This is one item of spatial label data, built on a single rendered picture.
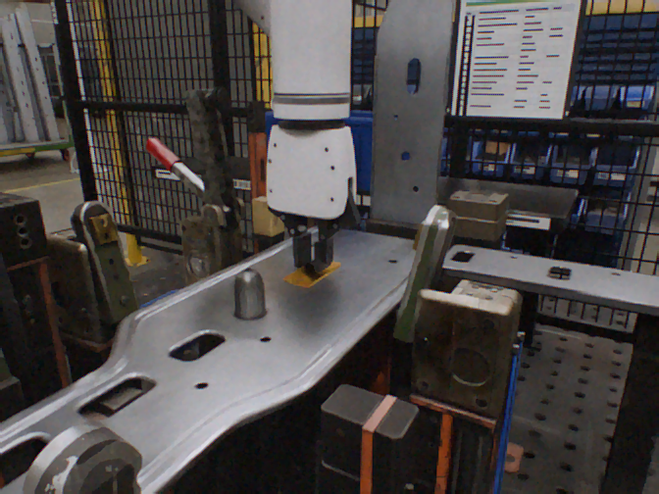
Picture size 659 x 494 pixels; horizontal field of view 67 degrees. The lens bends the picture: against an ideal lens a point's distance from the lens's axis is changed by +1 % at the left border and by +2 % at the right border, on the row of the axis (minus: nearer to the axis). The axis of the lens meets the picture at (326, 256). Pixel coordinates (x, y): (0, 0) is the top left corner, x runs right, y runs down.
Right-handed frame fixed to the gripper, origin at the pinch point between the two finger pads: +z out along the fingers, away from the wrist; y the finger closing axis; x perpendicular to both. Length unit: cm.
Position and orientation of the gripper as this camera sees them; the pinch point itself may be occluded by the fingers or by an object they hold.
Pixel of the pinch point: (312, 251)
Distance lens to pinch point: 61.3
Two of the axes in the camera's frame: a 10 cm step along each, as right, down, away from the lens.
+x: 5.0, -3.0, 8.1
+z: 0.0, 9.4, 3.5
